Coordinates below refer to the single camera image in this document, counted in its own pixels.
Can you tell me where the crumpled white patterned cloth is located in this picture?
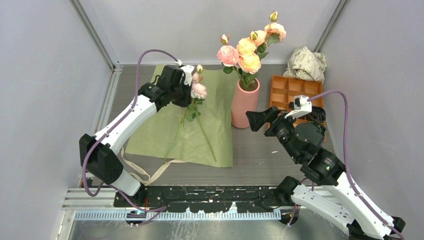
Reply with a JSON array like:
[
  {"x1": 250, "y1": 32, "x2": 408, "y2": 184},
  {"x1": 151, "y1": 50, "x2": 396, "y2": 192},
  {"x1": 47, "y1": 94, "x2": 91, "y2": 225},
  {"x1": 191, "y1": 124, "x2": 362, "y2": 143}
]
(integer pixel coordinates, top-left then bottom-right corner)
[{"x1": 283, "y1": 46, "x2": 328, "y2": 83}]

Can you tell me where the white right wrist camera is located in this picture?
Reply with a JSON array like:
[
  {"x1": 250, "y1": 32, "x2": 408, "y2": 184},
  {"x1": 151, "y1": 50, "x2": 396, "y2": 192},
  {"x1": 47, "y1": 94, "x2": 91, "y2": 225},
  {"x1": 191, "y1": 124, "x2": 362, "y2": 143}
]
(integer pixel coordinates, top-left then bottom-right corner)
[{"x1": 284, "y1": 95, "x2": 313, "y2": 119}]

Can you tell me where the peach paper bouquet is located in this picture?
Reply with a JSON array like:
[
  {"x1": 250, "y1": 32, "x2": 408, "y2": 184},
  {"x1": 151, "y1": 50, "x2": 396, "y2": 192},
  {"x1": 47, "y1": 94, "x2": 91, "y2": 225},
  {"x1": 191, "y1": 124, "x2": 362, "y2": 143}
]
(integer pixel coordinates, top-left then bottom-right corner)
[{"x1": 125, "y1": 70, "x2": 237, "y2": 168}]

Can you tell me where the beige ribbon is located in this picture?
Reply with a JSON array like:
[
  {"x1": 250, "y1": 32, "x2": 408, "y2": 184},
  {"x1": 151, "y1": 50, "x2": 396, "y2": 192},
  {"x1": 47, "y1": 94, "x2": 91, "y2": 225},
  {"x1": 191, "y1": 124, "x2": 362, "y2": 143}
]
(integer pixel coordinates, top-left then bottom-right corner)
[{"x1": 120, "y1": 147, "x2": 186, "y2": 186}]

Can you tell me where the dark patterned hair tie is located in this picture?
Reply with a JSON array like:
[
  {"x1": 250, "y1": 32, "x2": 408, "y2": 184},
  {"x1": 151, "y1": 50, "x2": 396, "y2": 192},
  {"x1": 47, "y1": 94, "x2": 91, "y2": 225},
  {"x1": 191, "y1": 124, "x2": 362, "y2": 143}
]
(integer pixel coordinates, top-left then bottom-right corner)
[{"x1": 288, "y1": 101, "x2": 327, "y2": 123}]

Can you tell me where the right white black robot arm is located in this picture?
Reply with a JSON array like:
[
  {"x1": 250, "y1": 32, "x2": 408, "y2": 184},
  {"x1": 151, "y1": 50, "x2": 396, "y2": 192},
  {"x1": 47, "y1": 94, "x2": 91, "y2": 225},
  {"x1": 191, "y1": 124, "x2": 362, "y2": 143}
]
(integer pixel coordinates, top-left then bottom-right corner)
[{"x1": 245, "y1": 106, "x2": 406, "y2": 240}]

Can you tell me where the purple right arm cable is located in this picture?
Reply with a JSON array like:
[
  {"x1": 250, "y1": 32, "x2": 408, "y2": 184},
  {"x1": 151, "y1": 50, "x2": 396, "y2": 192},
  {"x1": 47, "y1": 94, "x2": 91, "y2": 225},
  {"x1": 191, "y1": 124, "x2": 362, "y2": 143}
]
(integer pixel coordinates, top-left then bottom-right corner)
[{"x1": 287, "y1": 90, "x2": 406, "y2": 240}]

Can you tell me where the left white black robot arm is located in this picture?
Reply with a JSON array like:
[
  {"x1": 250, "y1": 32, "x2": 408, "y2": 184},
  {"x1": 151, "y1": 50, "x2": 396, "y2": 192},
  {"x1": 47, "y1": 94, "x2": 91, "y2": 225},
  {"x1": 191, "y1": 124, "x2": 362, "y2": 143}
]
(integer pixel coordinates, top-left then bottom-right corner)
[{"x1": 79, "y1": 65, "x2": 195, "y2": 207}]

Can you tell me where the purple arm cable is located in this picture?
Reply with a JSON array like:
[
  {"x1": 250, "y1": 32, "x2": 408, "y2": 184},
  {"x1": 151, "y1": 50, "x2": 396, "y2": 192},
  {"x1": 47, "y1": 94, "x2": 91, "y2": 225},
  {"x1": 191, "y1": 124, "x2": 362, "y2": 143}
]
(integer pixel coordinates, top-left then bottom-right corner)
[
  {"x1": 287, "y1": 90, "x2": 406, "y2": 240},
  {"x1": 81, "y1": 49, "x2": 183, "y2": 228}
]

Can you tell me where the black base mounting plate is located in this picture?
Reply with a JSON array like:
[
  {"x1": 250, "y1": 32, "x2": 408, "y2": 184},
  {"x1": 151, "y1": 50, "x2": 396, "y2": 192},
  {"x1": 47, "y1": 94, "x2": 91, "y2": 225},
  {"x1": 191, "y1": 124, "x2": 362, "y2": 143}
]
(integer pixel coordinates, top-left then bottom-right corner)
[{"x1": 130, "y1": 185, "x2": 294, "y2": 214}]

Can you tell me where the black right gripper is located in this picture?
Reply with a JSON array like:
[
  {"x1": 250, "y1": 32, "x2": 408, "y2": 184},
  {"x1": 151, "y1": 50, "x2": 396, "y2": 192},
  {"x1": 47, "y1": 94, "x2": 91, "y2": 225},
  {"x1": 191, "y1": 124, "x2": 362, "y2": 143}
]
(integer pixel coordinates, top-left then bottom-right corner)
[{"x1": 244, "y1": 104, "x2": 301, "y2": 161}]

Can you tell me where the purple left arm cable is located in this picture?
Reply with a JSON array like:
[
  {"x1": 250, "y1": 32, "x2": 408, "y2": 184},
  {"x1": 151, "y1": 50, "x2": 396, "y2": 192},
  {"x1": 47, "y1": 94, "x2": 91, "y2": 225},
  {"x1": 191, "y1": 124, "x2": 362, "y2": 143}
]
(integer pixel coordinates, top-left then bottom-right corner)
[{"x1": 81, "y1": 49, "x2": 183, "y2": 228}]

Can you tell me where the orange compartment tray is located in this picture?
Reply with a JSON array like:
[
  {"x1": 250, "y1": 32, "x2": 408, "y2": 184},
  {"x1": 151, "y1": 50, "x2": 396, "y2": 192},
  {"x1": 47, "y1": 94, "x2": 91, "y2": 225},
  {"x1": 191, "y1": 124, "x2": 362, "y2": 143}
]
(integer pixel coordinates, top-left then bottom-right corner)
[{"x1": 269, "y1": 75, "x2": 327, "y2": 141}]

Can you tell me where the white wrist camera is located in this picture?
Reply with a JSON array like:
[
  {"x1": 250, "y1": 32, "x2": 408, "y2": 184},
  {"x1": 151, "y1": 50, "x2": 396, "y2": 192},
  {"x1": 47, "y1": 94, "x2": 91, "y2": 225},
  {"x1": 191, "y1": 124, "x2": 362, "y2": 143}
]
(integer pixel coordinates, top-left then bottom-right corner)
[
  {"x1": 284, "y1": 95, "x2": 313, "y2": 119},
  {"x1": 175, "y1": 59, "x2": 196, "y2": 86}
]

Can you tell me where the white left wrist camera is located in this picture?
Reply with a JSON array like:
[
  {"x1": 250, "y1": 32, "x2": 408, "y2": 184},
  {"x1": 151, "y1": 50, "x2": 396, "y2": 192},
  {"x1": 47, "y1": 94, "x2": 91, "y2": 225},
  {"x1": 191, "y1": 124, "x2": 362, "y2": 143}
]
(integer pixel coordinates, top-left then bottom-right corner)
[{"x1": 175, "y1": 59, "x2": 196, "y2": 86}]

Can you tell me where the aluminium front rail frame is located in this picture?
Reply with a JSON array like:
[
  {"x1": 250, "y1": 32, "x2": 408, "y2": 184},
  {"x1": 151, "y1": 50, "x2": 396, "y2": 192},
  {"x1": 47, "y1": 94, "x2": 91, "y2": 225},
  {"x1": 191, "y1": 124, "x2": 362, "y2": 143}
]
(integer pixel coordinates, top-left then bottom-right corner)
[{"x1": 61, "y1": 186, "x2": 364, "y2": 222}]

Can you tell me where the yellow peach flower stem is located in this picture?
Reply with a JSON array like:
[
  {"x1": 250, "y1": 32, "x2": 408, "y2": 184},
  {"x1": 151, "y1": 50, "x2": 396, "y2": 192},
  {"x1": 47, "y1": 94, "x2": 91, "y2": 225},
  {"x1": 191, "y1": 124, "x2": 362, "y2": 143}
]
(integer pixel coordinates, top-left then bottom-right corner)
[{"x1": 236, "y1": 38, "x2": 261, "y2": 91}]

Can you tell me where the pink flower stem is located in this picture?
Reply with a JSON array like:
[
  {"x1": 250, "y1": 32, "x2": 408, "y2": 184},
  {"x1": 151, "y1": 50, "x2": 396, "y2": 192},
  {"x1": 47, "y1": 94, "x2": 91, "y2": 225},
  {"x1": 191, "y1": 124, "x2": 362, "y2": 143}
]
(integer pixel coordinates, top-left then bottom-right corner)
[
  {"x1": 161, "y1": 64, "x2": 217, "y2": 165},
  {"x1": 217, "y1": 34, "x2": 243, "y2": 79}
]

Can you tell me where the pink cylindrical vase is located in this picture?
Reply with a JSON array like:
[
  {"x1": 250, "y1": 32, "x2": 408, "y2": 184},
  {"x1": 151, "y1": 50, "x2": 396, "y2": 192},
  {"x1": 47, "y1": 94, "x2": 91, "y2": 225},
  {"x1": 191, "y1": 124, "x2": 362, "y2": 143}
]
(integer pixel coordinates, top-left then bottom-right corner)
[{"x1": 231, "y1": 78, "x2": 260, "y2": 129}]

